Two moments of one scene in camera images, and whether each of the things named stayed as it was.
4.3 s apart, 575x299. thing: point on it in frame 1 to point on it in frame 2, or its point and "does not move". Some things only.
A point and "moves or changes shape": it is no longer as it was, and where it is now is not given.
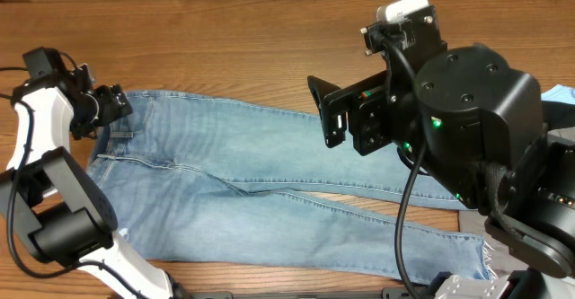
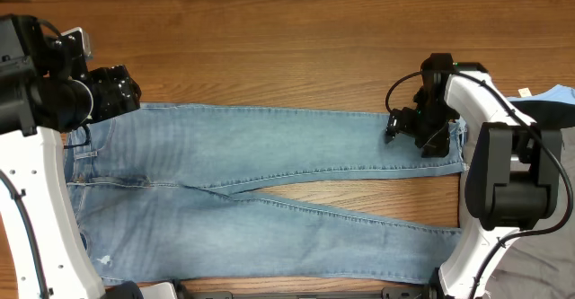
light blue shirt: x=559 y=93 does not move
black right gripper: x=378 y=104 to x=400 y=120
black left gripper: x=115 y=106 to x=119 y=98
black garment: x=558 y=115 does not move
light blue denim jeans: x=221 y=183 moves or changes shape
